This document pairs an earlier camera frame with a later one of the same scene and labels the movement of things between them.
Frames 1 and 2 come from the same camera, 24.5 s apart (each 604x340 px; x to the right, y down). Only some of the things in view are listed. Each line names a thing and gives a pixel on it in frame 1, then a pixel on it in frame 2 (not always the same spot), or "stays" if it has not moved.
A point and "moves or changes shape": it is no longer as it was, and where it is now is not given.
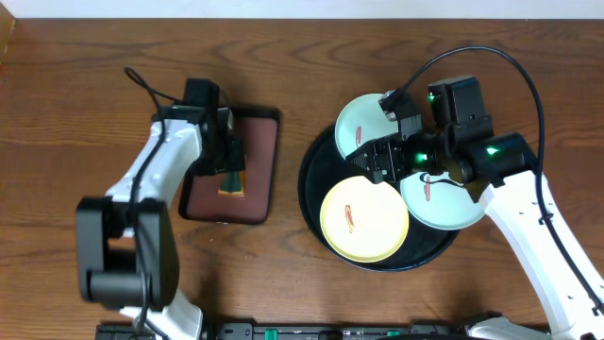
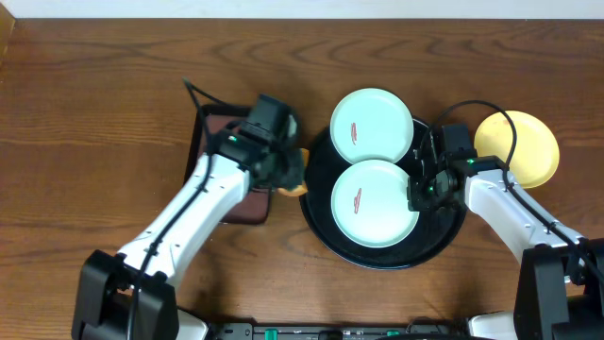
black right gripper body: (420, 154) → (427, 195)
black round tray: (324, 166) stays
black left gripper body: (231, 161) → (290, 169)
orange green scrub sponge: (233, 183) moves or changes shape
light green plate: (436, 199) moves or changes shape
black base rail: (304, 331) stays
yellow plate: (363, 221) moves or changes shape
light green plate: (361, 121) stays
